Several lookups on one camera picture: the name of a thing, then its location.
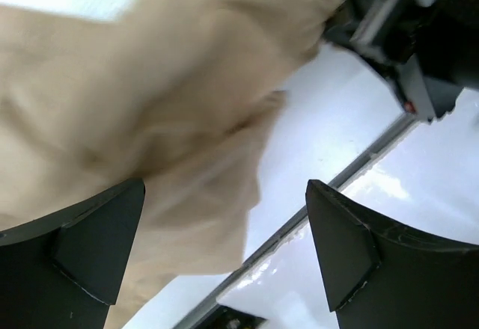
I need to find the aluminium frame rail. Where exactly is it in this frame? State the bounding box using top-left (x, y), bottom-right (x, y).
top-left (174, 114), bottom-right (417, 329)

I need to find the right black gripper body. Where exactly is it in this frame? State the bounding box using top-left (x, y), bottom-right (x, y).
top-left (324, 0), bottom-right (478, 122)

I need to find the beige t shirt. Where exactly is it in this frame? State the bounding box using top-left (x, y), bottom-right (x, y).
top-left (1, 0), bottom-right (342, 328)

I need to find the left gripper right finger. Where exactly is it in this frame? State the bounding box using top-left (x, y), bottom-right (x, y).
top-left (306, 180), bottom-right (478, 329)

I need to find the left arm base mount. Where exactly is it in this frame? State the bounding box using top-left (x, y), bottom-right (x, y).
top-left (190, 305), bottom-right (268, 329)

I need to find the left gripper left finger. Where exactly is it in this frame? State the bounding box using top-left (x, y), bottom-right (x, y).
top-left (1, 179), bottom-right (145, 328)

